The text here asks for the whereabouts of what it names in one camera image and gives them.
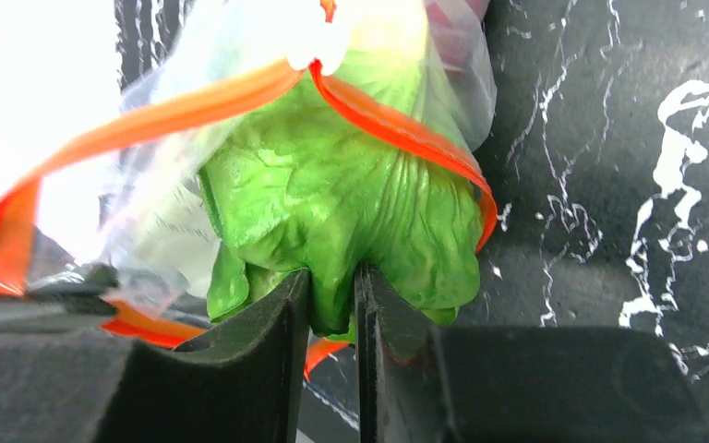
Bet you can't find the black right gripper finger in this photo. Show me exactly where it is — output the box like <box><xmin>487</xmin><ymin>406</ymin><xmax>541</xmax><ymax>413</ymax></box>
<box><xmin>354</xmin><ymin>265</ymin><xmax>709</xmax><ymax>442</ymax></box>

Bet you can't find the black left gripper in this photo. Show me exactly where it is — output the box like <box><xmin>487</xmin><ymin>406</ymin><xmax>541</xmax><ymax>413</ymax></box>
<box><xmin>0</xmin><ymin>210</ymin><xmax>312</xmax><ymax>443</ymax></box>

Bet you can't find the napa cabbage toy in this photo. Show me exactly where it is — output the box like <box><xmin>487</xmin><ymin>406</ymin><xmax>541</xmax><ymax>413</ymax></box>
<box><xmin>198</xmin><ymin>78</ymin><xmax>487</xmax><ymax>341</ymax></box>

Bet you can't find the clear zip bag orange zipper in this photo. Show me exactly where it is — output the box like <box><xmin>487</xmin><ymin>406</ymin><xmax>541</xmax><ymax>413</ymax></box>
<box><xmin>0</xmin><ymin>1</ymin><xmax>498</xmax><ymax>346</ymax></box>

